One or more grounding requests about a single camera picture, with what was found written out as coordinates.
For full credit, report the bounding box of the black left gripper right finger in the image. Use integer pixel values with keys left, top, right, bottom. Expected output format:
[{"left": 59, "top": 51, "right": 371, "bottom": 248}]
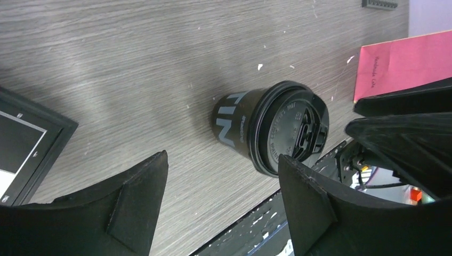
[{"left": 278, "top": 155, "right": 451, "bottom": 255}]

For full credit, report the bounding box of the black coffee lid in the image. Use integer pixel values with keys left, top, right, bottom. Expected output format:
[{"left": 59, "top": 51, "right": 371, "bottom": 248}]
[{"left": 248, "top": 81, "right": 329, "bottom": 178}]

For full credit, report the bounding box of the single black coffee cup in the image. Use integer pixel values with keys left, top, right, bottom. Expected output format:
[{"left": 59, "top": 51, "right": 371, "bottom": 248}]
[{"left": 211, "top": 88, "right": 267, "bottom": 159}]

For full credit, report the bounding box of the paper bag with pink handles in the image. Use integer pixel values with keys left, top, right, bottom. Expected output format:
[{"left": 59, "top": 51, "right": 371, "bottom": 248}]
[{"left": 353, "top": 30, "right": 451, "bottom": 102}]

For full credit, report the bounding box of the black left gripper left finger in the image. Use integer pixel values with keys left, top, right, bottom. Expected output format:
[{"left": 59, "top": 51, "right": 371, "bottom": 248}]
[{"left": 1, "top": 151, "right": 168, "bottom": 255}]

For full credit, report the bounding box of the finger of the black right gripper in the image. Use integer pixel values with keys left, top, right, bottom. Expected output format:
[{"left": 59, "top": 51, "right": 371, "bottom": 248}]
[
  {"left": 345, "top": 113, "right": 451, "bottom": 199},
  {"left": 353, "top": 78, "right": 451, "bottom": 117}
]

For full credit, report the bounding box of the black white chessboard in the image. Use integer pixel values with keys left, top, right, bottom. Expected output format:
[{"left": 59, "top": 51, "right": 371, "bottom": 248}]
[{"left": 1, "top": 88, "right": 78, "bottom": 206}]

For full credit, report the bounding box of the grey lego baseplate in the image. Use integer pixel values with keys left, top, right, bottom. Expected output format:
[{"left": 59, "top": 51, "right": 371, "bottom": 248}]
[{"left": 361, "top": 0, "right": 399, "bottom": 11}]

